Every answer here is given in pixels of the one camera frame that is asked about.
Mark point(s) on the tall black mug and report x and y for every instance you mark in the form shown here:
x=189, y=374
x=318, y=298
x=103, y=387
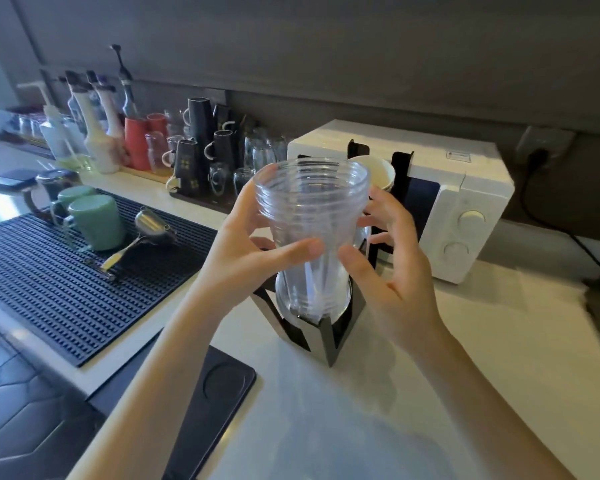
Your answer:
x=200, y=119

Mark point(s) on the small green mug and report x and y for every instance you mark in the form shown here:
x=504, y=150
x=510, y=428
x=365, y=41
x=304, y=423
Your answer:
x=72, y=193

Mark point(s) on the person's left hand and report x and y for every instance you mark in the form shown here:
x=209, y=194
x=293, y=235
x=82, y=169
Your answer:
x=230, y=259

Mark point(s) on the steel funnel strainer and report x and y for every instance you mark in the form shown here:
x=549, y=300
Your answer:
x=152, y=229

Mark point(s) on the black serving tray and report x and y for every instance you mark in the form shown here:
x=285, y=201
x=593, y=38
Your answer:
x=200, y=200

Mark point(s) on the person's right forearm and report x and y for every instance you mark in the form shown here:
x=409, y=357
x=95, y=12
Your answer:
x=485, y=409

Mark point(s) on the black metal cup holder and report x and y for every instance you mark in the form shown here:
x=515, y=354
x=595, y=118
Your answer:
x=330, y=339

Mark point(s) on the person's right thumb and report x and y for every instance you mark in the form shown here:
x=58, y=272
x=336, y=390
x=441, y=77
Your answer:
x=357, y=267

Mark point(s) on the wooden tray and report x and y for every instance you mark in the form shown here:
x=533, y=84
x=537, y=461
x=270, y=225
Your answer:
x=145, y=174

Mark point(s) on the person's right hand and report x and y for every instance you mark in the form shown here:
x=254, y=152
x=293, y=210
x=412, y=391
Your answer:
x=407, y=289

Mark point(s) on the black mug with square print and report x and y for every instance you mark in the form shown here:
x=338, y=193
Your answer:
x=187, y=167

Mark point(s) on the person's left thumb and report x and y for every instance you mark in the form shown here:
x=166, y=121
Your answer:
x=292, y=254

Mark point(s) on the clear drinking glass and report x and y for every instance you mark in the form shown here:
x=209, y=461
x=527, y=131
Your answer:
x=157, y=152

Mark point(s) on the tall red cup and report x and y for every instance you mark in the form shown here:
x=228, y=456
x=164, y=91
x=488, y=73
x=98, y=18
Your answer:
x=136, y=142

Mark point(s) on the short red cup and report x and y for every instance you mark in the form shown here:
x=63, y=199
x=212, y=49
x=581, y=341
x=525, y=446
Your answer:
x=157, y=123

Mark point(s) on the stack of clear plastic cups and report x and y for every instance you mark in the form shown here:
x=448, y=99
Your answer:
x=312, y=199

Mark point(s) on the grey wall socket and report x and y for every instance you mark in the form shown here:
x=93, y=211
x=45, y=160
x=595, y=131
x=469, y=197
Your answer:
x=547, y=139

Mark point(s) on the small clear glass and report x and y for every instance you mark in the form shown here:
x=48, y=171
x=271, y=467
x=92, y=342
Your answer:
x=241, y=179
x=219, y=178

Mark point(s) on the white syrup bottle with pump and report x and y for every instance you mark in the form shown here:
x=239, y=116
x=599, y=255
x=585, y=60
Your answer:
x=102, y=144

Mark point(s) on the person's right middle finger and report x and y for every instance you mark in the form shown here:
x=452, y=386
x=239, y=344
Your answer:
x=375, y=221

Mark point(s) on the clear syrup bottle with pump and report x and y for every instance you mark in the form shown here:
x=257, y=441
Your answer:
x=62, y=139

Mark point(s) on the large green mug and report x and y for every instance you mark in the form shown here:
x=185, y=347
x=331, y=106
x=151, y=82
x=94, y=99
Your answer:
x=100, y=222

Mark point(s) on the person's left forearm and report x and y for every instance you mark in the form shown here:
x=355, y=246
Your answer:
x=155, y=379

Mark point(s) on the dark bottle with tall pump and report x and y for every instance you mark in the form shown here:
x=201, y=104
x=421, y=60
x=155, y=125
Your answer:
x=127, y=97

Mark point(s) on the black rubber drip mat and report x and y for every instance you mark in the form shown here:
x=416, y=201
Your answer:
x=45, y=284

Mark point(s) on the white microwave oven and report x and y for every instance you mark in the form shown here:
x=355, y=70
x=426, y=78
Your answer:
x=460, y=194

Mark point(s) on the cream paper cup stack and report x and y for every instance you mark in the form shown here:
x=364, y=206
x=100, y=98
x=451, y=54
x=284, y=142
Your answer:
x=380, y=172

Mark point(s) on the group of clear glasses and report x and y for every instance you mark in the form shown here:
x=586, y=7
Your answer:
x=265, y=149

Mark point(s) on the black tamping mat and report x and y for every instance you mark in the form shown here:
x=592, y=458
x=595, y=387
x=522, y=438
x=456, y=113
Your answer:
x=205, y=394

